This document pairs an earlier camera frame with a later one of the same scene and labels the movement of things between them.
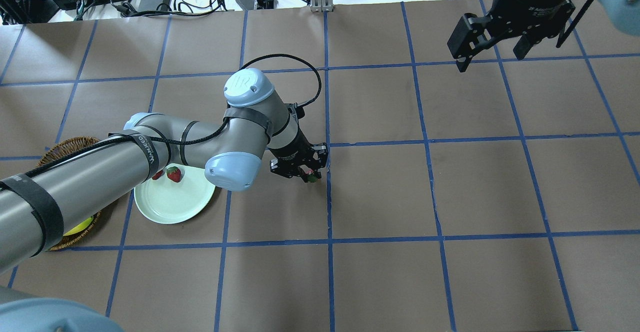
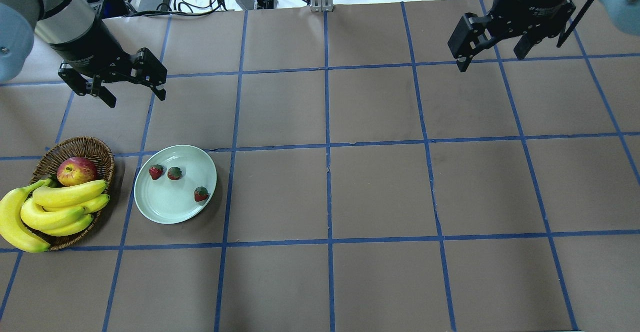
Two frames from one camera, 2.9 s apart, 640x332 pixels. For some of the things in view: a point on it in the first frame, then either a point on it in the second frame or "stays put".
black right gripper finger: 523,46 stays put
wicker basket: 63,148 stays put
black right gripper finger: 470,36 stays put
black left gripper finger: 319,157 to 147,69
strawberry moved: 174,173 stays put
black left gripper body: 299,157 to 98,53
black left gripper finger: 287,169 to 93,86
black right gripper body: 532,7 stays put
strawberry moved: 311,176 to 200,193
